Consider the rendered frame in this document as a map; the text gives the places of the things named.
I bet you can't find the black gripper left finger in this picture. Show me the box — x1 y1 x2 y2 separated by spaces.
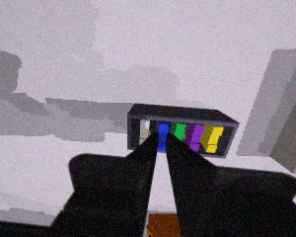
68 131 159 237

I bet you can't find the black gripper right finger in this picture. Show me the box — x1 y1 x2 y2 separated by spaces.
166 132 296 237

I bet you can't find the green fuse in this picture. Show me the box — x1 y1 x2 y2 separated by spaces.
172 121 186 141

